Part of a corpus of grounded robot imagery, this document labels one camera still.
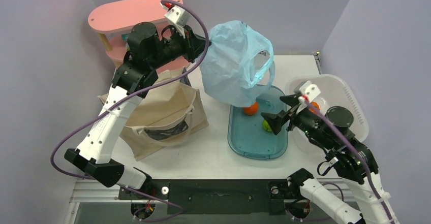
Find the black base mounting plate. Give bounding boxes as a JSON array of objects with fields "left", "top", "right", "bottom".
[{"left": 118, "top": 179, "right": 310, "bottom": 217}]

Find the beige canvas tote bag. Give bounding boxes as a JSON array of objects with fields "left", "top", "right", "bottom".
[{"left": 120, "top": 76, "right": 209, "bottom": 161}]

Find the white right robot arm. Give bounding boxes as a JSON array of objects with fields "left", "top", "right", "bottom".
[{"left": 261, "top": 105, "right": 399, "bottom": 223}]

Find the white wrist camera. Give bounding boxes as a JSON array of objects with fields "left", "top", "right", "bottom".
[
  {"left": 294, "top": 81, "right": 321, "bottom": 111},
  {"left": 161, "top": 3, "right": 191, "bottom": 38}
]

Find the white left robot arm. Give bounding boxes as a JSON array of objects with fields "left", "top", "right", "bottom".
[{"left": 64, "top": 22, "right": 210, "bottom": 199}]

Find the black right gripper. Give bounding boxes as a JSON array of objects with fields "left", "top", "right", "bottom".
[{"left": 262, "top": 93, "right": 335, "bottom": 148}]

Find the green candy packet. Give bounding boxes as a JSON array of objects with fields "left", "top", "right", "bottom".
[{"left": 121, "top": 33, "right": 130, "bottom": 42}]

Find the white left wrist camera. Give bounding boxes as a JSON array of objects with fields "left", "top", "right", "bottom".
[{"left": 161, "top": 3, "right": 191, "bottom": 38}]

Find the light blue plastic grocery bag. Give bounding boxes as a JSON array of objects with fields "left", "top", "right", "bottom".
[{"left": 200, "top": 20, "right": 275, "bottom": 107}]

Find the small orange pumpkin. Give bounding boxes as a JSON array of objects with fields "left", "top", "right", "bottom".
[{"left": 309, "top": 102, "right": 320, "bottom": 114}]

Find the green round fruit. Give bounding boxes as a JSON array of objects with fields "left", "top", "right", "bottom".
[{"left": 262, "top": 120, "right": 272, "bottom": 133}]

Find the teal transparent plastic tub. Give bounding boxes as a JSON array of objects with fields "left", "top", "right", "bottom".
[{"left": 228, "top": 86, "right": 288, "bottom": 160}]

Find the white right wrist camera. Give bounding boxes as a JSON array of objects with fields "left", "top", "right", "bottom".
[{"left": 294, "top": 81, "right": 321, "bottom": 111}]

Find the pink three-tier shelf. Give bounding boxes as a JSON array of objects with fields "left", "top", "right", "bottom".
[{"left": 88, "top": 0, "right": 183, "bottom": 68}]

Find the white plastic basket tub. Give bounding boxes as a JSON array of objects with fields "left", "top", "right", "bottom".
[{"left": 285, "top": 74, "right": 369, "bottom": 142}]

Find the orange mandarin fruit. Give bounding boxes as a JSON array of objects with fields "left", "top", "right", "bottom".
[{"left": 242, "top": 101, "right": 259, "bottom": 116}]

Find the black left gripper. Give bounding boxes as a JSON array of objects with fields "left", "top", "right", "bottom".
[{"left": 148, "top": 24, "right": 211, "bottom": 70}]

